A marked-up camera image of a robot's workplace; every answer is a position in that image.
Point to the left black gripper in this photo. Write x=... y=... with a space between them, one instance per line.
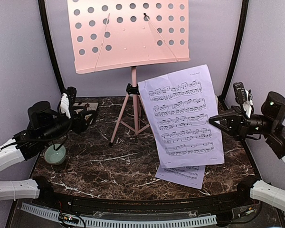
x=82 y=126

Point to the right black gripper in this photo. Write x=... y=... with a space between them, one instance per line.
x=241 y=126

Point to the purple sheet music page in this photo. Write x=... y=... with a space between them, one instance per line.
x=190 y=176
x=179 y=106

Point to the pink music stand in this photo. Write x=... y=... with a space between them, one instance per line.
x=112 y=34

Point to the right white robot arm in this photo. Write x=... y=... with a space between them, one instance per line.
x=270 y=186

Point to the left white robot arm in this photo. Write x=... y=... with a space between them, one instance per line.
x=16 y=153

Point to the sticker sheet card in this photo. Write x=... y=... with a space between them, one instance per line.
x=83 y=106

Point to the green ceramic bowl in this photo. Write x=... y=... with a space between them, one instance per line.
x=55 y=156

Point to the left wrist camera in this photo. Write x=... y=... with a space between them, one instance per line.
x=40 y=115

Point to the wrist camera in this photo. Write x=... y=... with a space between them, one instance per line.
x=40 y=115
x=274 y=107

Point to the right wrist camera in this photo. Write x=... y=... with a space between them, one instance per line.
x=274 y=107

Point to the black front rail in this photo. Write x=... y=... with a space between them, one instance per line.
x=155 y=196

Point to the white slotted cable duct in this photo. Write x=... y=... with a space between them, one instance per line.
x=115 y=220

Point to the right black frame post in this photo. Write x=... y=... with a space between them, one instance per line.
x=236 y=49

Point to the black frame post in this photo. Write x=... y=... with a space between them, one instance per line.
x=49 y=44
x=236 y=49

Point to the left black frame post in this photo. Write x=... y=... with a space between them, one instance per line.
x=49 y=44

